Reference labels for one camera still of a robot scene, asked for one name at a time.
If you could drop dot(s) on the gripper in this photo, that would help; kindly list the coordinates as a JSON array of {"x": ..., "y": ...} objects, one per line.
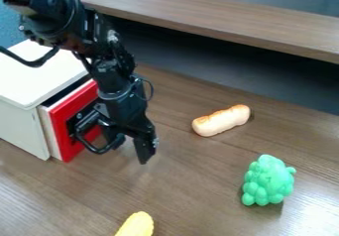
[{"x": 128, "y": 114}]

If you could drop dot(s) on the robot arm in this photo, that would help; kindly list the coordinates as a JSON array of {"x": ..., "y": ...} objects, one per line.
[{"x": 57, "y": 8}]

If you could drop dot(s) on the yellow toy corn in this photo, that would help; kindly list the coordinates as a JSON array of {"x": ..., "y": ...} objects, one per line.
[{"x": 137, "y": 226}]

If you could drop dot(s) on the toy bread roll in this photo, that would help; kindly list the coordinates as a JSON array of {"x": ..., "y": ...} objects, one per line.
[{"x": 220, "y": 120}]

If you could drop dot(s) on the white cabinet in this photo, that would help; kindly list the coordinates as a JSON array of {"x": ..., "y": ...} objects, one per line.
[{"x": 26, "y": 81}]

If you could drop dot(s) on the green toy grapes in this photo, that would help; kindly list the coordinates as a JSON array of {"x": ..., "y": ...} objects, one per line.
[{"x": 268, "y": 181}]

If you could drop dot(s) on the wooden shelf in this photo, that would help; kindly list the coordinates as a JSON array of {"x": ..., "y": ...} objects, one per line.
[{"x": 229, "y": 18}]

